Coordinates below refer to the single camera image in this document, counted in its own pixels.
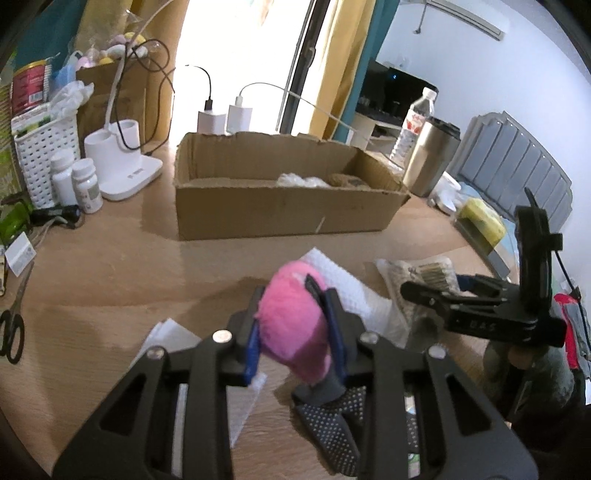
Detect white charger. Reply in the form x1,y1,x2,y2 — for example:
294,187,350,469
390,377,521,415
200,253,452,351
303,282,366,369
226,95,254,134
198,98,228,136

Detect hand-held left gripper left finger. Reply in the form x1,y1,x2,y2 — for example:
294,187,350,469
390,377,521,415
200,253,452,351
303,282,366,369
52,284,269,480

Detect person's right forearm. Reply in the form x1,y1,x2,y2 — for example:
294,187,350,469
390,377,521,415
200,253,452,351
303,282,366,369
482,344,575,418

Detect white cable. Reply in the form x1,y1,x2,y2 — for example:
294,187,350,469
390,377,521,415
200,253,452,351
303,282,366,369
235,82,354,132

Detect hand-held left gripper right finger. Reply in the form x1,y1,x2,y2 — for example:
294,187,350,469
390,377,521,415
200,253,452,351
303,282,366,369
305,277,539,480

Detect black phone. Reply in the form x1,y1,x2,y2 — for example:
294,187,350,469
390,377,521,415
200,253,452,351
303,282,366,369
455,220,513,278

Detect white plastic bag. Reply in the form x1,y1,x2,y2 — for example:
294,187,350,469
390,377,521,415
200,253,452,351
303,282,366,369
47,80,95,117

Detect clear water bottle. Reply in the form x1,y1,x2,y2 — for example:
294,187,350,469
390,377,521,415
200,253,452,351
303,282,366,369
389,88,438,162

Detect pack of paper cups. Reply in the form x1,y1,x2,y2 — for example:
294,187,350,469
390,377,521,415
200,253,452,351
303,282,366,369
0,83,25,195

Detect black cable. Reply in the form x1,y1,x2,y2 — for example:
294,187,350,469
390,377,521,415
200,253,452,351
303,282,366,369
113,39,215,155

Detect black door frame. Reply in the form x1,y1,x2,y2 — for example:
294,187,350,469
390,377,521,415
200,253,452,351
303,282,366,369
274,0,334,134

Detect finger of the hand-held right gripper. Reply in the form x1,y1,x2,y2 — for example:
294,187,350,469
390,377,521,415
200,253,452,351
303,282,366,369
456,273,506,298
400,281,467,319

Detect green label pill bottle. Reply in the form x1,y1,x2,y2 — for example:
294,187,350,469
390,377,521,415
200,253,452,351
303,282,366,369
71,158,103,214

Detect steel tumbler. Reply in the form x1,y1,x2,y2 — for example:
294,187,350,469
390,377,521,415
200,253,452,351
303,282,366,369
403,116,462,198

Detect red grey cloth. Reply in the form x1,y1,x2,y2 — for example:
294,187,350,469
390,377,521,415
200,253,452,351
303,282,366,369
551,277,591,371

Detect red can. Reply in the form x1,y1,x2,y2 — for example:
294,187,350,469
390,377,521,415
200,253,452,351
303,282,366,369
10,60,54,116

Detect black polka dot cloth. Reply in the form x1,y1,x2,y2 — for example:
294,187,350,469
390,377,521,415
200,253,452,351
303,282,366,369
292,381,370,477

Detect white round case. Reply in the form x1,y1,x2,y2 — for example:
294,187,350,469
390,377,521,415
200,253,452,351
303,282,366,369
427,171,468,216

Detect clear plastic bag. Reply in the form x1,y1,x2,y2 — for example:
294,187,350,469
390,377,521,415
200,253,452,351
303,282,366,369
276,172,333,188

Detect yellow curtain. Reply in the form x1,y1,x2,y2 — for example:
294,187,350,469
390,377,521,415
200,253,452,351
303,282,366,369
307,0,377,139
76,0,192,65

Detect white waffle cloth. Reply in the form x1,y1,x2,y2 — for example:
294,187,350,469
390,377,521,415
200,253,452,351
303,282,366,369
298,248,411,347

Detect white desk lamp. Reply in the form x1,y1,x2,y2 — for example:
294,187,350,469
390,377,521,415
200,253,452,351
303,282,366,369
84,0,164,201

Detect grey padded headboard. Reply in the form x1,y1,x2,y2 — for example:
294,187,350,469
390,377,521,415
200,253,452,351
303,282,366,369
445,111,573,232

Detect bag of plush toys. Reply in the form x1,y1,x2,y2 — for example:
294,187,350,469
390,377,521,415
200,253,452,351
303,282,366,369
78,11,151,68

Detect brown cardboard box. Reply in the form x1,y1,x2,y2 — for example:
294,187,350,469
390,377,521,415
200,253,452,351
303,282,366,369
76,44,177,145

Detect black clip tool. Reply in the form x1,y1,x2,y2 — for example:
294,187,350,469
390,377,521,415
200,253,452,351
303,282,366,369
30,205,86,230

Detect white air conditioner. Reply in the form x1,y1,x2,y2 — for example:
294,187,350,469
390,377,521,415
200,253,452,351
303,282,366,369
422,0,506,42

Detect brown soft item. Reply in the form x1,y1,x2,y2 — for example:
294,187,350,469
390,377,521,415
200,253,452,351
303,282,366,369
328,173,371,190

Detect teal curtain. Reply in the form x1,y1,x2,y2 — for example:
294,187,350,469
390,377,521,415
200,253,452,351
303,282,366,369
332,0,409,145
14,0,90,70

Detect white cabinet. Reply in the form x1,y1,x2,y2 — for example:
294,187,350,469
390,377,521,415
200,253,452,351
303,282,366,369
350,111,403,152

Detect white plastic basket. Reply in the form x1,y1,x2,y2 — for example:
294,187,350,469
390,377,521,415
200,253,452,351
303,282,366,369
13,111,83,208

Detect light blue bedding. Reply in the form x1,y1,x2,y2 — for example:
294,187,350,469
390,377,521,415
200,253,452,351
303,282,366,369
496,217,523,278

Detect white pill bottle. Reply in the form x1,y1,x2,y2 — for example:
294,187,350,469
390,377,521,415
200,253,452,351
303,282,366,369
50,150,78,208

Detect green white box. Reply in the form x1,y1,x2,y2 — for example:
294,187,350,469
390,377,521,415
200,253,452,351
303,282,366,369
11,104,77,136

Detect blue pack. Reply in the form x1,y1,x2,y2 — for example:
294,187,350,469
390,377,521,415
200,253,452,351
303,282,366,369
48,65,77,90

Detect white paper sheet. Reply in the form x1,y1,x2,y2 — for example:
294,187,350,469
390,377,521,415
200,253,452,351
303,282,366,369
139,318,269,450

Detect black monitor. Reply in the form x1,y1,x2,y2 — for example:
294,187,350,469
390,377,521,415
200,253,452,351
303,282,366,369
362,58,439,123

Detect pink plush toy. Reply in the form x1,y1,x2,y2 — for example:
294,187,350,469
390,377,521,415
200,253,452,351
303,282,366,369
256,261,335,384

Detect green glass object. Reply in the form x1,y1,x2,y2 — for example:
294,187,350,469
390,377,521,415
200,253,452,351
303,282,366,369
0,194,34,246

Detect small white box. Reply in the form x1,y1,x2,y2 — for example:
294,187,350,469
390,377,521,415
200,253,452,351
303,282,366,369
7,232,38,277

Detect yellow tissue pack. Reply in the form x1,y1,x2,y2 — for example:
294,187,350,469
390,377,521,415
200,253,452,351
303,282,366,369
455,198,508,252

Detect black handled scissors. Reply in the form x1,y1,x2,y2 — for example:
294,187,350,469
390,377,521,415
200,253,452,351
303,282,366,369
0,263,35,365

